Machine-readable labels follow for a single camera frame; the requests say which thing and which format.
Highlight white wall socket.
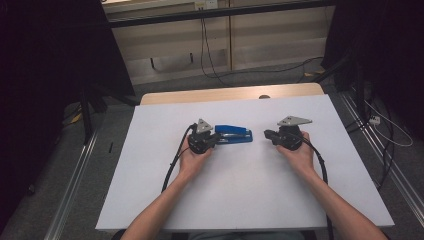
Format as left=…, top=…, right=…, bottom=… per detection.
left=194, top=0, right=219, bottom=10

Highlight white table sheet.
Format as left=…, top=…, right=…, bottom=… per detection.
left=95, top=94, right=395, bottom=232

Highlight white floor cable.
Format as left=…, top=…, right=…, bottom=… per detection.
left=364, top=99, right=415, bottom=148

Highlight thin black socket cable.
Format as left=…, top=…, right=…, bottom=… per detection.
left=199, top=8, right=221, bottom=81
left=201, top=8, right=232, bottom=87

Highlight aluminium floor rail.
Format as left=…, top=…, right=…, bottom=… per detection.
left=339, top=93, right=424, bottom=218
left=43, top=129, right=101, bottom=240

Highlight black stand legs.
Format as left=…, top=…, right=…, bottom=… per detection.
left=79, top=87, right=138, bottom=145

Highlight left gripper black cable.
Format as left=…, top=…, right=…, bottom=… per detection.
left=161, top=123, right=198, bottom=194

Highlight person's right hand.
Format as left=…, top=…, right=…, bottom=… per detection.
left=275, top=130, right=318, bottom=178

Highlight black curtain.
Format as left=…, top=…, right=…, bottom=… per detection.
left=321, top=0, right=424, bottom=141
left=0, top=0, right=135, bottom=231

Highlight beige cabinet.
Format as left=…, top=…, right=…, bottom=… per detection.
left=101, top=0, right=336, bottom=86

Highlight long black floor cable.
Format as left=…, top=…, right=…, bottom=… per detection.
left=213, top=56, right=325, bottom=80

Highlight blue stapler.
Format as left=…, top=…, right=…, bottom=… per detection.
left=214, top=124, right=254, bottom=145

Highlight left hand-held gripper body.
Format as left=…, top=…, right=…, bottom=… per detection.
left=187, top=118, right=215, bottom=155

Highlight person's left hand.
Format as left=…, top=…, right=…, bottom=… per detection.
left=178, top=145, right=215, bottom=183

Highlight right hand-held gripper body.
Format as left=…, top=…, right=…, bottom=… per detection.
left=275, top=115, right=313, bottom=152

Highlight wooden table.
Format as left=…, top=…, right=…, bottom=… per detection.
left=139, top=82, right=325, bottom=106

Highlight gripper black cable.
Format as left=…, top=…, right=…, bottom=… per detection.
left=299, top=135, right=335, bottom=240
left=161, top=123, right=198, bottom=194

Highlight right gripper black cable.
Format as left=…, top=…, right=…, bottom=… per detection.
left=299, top=135, right=335, bottom=240

